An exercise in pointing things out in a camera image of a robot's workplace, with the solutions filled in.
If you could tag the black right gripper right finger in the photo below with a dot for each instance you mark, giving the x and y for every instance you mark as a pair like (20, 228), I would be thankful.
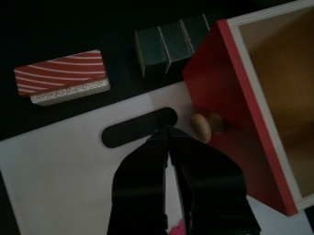
(212, 189)

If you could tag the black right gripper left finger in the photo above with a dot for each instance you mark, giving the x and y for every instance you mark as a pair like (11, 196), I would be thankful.
(136, 189)

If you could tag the wooden drawer knob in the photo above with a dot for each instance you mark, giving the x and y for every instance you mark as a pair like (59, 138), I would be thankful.
(206, 125)

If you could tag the white cutting board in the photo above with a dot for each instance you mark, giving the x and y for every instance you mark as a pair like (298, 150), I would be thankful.
(61, 171)

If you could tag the green striped sushi roll toy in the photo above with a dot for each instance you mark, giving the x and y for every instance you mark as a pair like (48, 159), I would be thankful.
(171, 42)

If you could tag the pink dough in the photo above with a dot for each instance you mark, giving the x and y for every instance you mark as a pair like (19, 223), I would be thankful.
(178, 229)

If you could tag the red striped sushi toy block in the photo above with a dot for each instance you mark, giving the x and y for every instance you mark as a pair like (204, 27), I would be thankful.
(61, 76)

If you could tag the red wooden drawer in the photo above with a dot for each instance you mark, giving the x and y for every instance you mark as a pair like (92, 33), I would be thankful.
(228, 101)

